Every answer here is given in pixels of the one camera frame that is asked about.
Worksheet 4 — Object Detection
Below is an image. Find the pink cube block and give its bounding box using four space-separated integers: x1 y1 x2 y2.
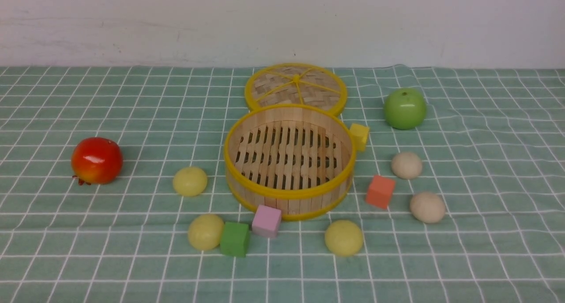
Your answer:
252 205 281 238

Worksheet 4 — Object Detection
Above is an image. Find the white bun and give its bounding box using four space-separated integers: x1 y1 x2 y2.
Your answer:
390 151 422 180
409 192 446 224

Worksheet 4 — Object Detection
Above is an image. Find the green apple toy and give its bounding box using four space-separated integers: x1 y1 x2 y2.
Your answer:
384 88 427 130

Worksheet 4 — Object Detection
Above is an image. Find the yellow cube block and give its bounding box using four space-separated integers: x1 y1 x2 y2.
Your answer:
349 123 370 152

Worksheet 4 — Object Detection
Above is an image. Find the woven bamboo steamer lid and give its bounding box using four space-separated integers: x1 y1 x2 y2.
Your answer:
244 63 348 116

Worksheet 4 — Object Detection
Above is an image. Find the green checkered tablecloth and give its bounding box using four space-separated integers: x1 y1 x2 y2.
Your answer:
0 65 565 303

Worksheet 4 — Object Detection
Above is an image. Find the orange cube block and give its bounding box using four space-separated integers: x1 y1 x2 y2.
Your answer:
365 175 396 210

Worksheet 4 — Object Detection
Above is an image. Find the green cube block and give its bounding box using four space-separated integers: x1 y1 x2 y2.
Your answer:
220 222 251 258

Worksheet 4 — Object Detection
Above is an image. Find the bamboo steamer tray yellow rim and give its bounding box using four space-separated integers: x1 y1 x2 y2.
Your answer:
223 104 358 221

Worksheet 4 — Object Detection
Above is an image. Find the yellow bun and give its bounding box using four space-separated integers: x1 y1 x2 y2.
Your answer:
324 219 365 257
172 167 208 197
187 214 225 251

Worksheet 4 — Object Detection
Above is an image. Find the red pomegranate toy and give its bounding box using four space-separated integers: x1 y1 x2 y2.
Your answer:
71 137 123 186

